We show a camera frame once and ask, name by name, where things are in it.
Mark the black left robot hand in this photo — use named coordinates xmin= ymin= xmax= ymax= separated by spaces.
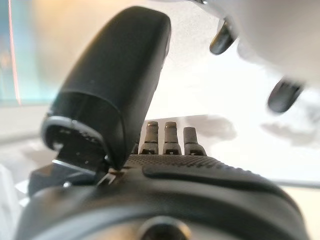
xmin=14 ymin=5 xmax=309 ymax=240

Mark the white robot body shell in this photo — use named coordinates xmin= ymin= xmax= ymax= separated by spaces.
xmin=193 ymin=0 xmax=320 ymax=115

